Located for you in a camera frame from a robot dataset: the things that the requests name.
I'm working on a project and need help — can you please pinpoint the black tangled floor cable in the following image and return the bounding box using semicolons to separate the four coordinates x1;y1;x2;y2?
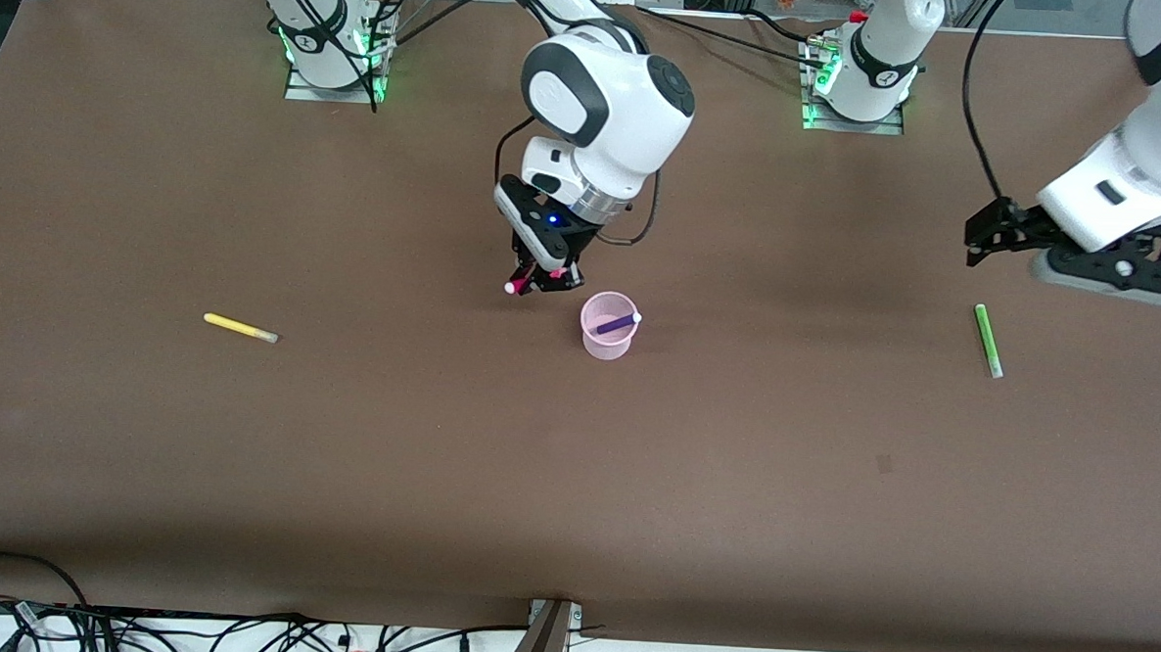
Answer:
204;610;530;652

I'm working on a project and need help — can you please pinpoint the curved black base cable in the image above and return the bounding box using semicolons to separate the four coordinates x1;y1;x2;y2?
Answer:
745;6;838;48

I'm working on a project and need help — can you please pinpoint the long black base cable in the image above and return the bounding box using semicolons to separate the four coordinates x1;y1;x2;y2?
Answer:
639;5;818;70

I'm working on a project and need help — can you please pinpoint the pink marker pen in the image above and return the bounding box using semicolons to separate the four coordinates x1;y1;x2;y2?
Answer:
503;260;584;299

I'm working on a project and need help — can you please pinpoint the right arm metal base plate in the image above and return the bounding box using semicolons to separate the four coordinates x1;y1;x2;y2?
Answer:
285;57;391;105

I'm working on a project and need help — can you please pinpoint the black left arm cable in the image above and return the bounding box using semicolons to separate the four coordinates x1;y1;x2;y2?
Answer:
956;0;1019;204

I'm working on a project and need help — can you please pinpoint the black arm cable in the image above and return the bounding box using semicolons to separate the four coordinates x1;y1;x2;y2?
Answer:
491;0;672;249
956;0;1019;204

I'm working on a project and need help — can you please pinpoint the pink cup pen holder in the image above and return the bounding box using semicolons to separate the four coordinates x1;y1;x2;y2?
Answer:
578;290;641;363

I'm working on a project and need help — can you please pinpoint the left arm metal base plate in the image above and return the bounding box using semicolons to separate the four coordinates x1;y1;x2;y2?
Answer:
801;99;906;137

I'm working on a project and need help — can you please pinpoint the green marker pen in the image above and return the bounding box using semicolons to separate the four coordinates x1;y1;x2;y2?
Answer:
971;303;1007;381

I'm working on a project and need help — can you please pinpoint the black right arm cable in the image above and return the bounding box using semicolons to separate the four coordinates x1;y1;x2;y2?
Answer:
491;0;672;249

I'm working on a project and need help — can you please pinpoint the yellow marker pen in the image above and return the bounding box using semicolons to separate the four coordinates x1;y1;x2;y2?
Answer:
202;311;281;346

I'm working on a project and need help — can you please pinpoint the aluminium table frame post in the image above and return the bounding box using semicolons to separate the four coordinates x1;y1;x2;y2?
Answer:
502;597;585;652

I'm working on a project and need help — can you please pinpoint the black arched floor cable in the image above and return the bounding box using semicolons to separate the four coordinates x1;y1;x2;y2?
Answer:
0;551;93;609

